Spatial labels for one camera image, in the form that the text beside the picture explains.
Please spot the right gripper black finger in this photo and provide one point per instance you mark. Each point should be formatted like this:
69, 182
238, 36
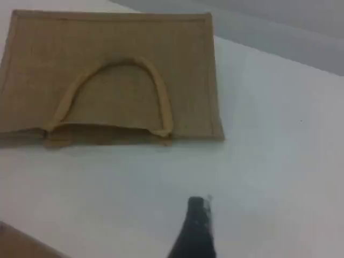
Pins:
194, 231

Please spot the brown jute tote bag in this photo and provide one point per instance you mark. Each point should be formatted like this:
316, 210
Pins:
107, 40

